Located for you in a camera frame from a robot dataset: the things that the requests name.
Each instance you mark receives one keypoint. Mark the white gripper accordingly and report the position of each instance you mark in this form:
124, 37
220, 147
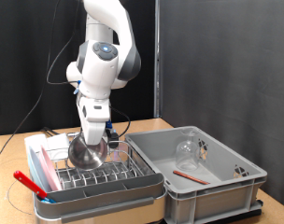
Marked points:
93, 133

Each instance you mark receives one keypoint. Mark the stainless steel pot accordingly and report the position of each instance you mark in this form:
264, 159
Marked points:
86, 155

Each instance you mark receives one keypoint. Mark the pink plastic plate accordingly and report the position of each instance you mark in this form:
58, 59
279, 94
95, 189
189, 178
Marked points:
51, 171

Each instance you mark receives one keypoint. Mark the clear wine glass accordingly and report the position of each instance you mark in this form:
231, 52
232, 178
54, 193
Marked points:
187, 155

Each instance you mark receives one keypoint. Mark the brown wooden stick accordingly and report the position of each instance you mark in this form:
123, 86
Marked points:
191, 178

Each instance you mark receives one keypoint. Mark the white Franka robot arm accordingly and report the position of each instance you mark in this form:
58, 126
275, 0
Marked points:
104, 62

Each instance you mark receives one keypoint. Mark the white box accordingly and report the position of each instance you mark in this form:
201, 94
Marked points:
56, 141

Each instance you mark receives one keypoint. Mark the light blue plastic plate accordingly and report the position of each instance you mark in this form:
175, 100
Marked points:
36, 169

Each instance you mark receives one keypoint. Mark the grey cutlery holder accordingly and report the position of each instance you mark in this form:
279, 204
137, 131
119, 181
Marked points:
70, 202

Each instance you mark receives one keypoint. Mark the black backdrop curtain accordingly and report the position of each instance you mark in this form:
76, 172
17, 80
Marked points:
17, 46

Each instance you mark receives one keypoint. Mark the grey plastic crate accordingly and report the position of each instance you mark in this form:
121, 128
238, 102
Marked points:
223, 199

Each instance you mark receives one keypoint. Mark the dark grey backdrop panel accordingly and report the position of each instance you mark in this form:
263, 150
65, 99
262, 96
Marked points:
235, 62

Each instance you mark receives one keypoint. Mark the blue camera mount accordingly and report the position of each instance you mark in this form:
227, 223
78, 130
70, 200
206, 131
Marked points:
108, 125

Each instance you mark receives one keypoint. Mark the aluminium frame post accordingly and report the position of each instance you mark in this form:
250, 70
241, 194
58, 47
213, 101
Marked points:
157, 62

